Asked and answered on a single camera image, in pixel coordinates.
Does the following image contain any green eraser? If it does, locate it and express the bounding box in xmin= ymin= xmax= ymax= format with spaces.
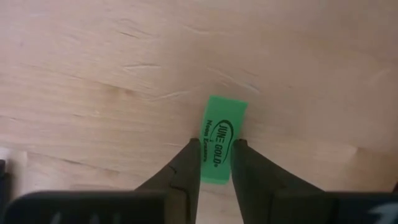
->
xmin=200 ymin=95 xmax=249 ymax=185

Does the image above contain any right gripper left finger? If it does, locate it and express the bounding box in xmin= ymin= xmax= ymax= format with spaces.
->
xmin=2 ymin=138 xmax=201 ymax=224

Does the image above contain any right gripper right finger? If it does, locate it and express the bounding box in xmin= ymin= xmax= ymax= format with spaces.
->
xmin=231 ymin=139 xmax=398 ymax=224

